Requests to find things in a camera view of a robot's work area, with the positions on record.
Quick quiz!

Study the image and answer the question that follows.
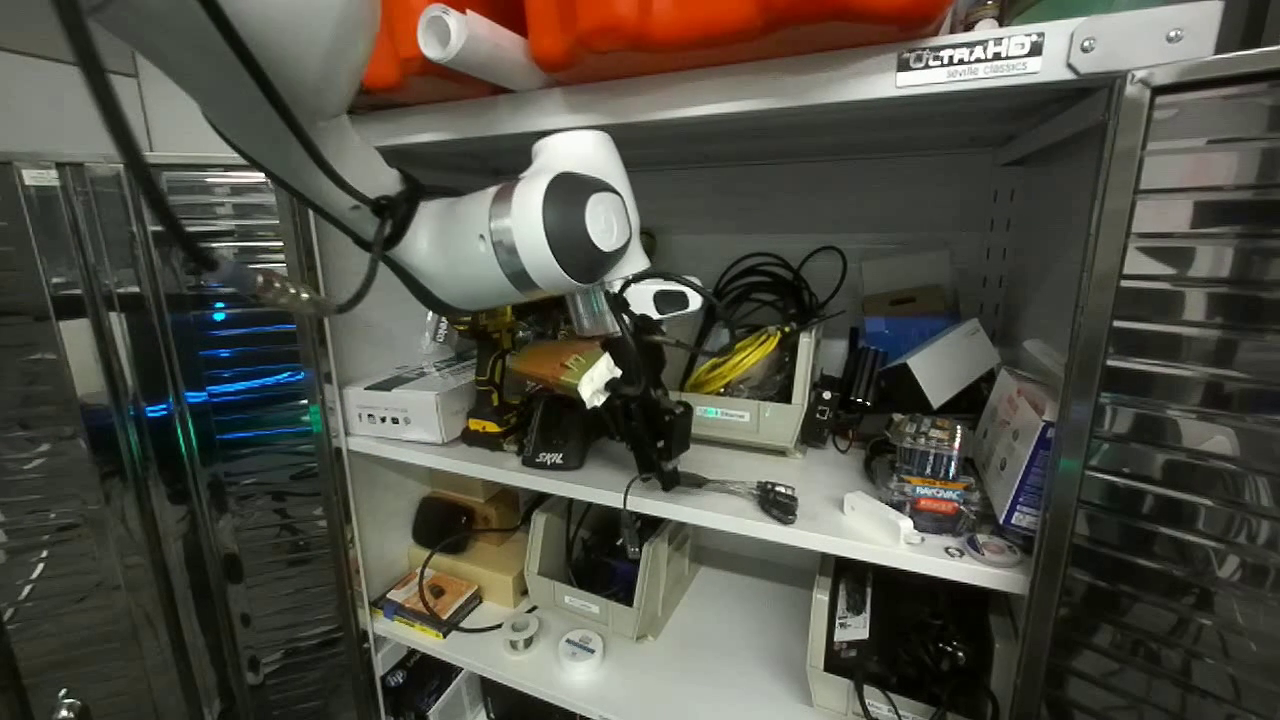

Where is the blue cardboard box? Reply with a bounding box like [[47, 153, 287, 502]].
[[856, 310, 964, 373]]

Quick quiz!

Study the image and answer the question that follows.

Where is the black power supply brick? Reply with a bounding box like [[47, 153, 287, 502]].
[[833, 572, 999, 698]]

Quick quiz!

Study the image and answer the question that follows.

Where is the white storage bin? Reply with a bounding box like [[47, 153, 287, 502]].
[[423, 669, 492, 720]]

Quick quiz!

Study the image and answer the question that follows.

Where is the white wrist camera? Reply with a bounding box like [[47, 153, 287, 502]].
[[617, 268, 711, 323]]

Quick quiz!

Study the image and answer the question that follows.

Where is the black battery charger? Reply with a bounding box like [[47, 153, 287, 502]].
[[517, 390, 603, 471]]

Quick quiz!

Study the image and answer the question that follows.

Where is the white cardboard flap box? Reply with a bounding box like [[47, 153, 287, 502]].
[[904, 316, 1005, 410]]

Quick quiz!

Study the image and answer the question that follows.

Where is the battery blister pack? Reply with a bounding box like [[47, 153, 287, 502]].
[[885, 410, 974, 523]]

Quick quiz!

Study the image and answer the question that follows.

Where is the yellow cable bundle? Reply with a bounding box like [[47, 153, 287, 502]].
[[679, 323, 802, 398]]

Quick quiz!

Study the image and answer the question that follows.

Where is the gold patterned pouch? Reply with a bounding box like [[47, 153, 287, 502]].
[[504, 334, 629, 410]]

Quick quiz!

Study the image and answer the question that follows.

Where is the black camera device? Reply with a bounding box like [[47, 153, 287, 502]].
[[804, 333, 912, 453]]

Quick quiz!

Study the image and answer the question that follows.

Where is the white blue product box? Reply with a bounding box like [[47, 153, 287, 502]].
[[974, 369, 1065, 534]]

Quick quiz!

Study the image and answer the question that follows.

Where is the white electronic box device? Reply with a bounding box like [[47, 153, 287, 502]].
[[342, 358, 481, 448]]

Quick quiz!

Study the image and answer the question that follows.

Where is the black rounded device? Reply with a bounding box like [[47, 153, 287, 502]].
[[409, 492, 481, 559]]

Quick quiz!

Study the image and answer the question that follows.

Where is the white disc with blue label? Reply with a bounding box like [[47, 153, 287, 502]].
[[554, 625, 612, 670]]

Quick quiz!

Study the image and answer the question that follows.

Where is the small tan cardboard box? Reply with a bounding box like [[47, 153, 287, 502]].
[[414, 476, 536, 611]]

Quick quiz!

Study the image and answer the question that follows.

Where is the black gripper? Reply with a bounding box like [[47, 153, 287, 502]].
[[603, 310, 697, 497]]

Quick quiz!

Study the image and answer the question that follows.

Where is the black multi USB charging cable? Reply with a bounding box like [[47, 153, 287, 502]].
[[612, 456, 804, 531]]

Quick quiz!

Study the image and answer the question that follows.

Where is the black coiled cable bundle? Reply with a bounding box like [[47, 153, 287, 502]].
[[691, 240, 854, 390]]

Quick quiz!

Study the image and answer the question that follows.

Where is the white rolled paper tube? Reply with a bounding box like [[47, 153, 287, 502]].
[[417, 0, 554, 94]]

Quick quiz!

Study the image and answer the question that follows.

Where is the black power adapter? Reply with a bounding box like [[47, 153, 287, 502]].
[[563, 502, 665, 603]]

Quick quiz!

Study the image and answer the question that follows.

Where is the small white tape roll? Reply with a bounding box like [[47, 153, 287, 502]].
[[500, 603, 548, 653]]

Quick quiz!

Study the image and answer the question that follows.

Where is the small white plastic object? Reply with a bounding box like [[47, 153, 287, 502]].
[[842, 486, 928, 553]]

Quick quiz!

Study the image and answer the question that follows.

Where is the yellow black cordless drill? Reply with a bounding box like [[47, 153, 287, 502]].
[[458, 310, 531, 453]]

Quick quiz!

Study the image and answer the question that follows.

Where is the beige storage drawer bin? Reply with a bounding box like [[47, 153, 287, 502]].
[[520, 497, 706, 646]]

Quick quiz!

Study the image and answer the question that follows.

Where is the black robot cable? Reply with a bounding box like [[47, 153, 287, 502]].
[[47, 0, 433, 319]]

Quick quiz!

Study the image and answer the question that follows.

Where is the grey metal shelf cabinet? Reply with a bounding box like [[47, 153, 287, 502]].
[[266, 0, 1231, 720]]

